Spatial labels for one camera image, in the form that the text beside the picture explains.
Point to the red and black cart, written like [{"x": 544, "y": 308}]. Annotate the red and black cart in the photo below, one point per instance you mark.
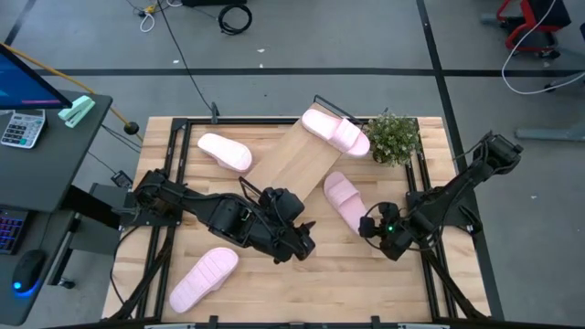
[{"x": 553, "y": 11}]

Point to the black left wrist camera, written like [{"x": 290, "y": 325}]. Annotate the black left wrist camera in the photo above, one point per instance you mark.
[{"x": 285, "y": 205}]

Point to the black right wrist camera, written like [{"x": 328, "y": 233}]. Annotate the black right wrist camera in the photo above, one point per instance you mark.
[{"x": 395, "y": 240}]

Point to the mint green stapler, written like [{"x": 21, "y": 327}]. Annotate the mint green stapler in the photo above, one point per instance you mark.
[{"x": 75, "y": 112}]

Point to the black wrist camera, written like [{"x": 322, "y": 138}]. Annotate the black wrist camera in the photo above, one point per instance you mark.
[
  {"x": 285, "y": 205},
  {"x": 395, "y": 240}
]

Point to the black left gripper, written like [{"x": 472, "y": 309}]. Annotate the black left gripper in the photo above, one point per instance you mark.
[{"x": 292, "y": 244}]

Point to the backlit black keyboard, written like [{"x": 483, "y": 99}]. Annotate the backlit black keyboard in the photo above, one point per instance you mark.
[{"x": 10, "y": 230}]

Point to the black mouse with blue light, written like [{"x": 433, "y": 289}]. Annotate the black mouse with blue light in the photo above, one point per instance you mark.
[{"x": 28, "y": 269}]

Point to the black frame bracket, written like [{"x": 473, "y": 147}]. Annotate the black frame bracket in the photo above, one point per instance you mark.
[{"x": 215, "y": 114}]

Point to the black desk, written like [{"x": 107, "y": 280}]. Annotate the black desk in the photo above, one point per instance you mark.
[{"x": 55, "y": 164}]

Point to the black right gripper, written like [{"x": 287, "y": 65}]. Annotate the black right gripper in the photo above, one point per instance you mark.
[{"x": 372, "y": 226}]

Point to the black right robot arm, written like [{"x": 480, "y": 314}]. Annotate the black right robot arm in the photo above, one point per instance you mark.
[{"x": 439, "y": 201}]

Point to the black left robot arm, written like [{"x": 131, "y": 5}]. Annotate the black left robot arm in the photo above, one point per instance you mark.
[{"x": 201, "y": 208}]

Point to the black power adapter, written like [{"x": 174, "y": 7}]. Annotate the black power adapter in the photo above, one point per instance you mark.
[{"x": 122, "y": 179}]

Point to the white desk calculator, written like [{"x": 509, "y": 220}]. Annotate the white desk calculator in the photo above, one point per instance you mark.
[{"x": 20, "y": 130}]

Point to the pink rubber slide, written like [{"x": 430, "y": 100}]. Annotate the pink rubber slide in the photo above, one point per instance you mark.
[
  {"x": 343, "y": 196},
  {"x": 224, "y": 153},
  {"x": 201, "y": 281},
  {"x": 336, "y": 132}
]

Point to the wooden shelf with black frame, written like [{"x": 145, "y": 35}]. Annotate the wooden shelf with black frame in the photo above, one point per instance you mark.
[{"x": 297, "y": 160}]

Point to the black computer monitor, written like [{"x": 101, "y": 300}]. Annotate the black computer monitor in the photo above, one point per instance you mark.
[{"x": 23, "y": 87}]

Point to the grey metal stand foot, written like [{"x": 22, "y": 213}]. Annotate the grey metal stand foot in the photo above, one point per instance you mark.
[{"x": 548, "y": 133}]

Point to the green potted plant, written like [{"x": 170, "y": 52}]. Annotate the green potted plant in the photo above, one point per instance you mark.
[{"x": 393, "y": 139}]

